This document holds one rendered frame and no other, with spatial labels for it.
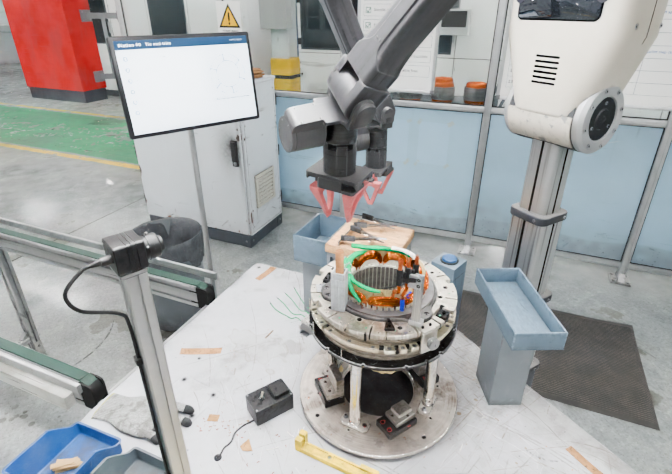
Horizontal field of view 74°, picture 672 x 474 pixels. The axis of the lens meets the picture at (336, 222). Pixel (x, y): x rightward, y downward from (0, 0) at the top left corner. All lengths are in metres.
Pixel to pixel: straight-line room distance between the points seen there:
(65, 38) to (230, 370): 3.60
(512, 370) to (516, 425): 0.13
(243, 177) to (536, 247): 2.31
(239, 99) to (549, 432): 1.50
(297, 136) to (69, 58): 3.88
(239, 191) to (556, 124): 2.48
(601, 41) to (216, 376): 1.17
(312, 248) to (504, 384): 0.60
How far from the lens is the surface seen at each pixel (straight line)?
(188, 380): 1.28
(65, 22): 4.42
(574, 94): 1.10
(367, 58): 0.65
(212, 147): 3.26
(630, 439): 2.44
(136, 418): 1.21
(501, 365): 1.14
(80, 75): 4.45
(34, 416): 2.56
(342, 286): 0.88
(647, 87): 3.09
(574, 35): 1.09
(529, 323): 1.09
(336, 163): 0.74
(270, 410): 1.13
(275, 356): 1.30
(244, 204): 3.27
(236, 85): 1.86
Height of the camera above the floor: 1.66
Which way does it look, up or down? 26 degrees down
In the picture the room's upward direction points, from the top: straight up
